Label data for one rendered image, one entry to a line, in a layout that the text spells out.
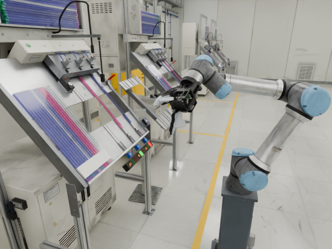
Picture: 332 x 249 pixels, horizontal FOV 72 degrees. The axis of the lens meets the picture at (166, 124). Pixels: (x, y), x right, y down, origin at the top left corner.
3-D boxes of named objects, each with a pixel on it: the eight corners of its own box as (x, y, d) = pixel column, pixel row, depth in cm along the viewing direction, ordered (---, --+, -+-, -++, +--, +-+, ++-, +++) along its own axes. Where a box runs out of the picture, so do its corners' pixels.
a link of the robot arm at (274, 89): (303, 79, 112) (204, 65, 111) (316, 83, 102) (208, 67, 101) (295, 102, 116) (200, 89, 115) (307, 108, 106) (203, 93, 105)
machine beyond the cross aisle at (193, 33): (223, 92, 633) (230, 16, 568) (220, 98, 560) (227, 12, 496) (176, 88, 676) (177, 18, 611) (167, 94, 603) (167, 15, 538)
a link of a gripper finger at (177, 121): (181, 136, 82) (184, 111, 82) (168, 134, 86) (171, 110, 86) (186, 137, 85) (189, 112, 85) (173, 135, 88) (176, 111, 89)
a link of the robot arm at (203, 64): (219, 63, 94) (204, 49, 92) (208, 80, 89) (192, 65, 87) (207, 72, 101) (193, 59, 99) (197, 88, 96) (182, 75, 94)
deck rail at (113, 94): (144, 136, 164) (149, 131, 161) (142, 137, 162) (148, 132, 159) (79, 58, 161) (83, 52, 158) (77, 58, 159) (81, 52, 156)
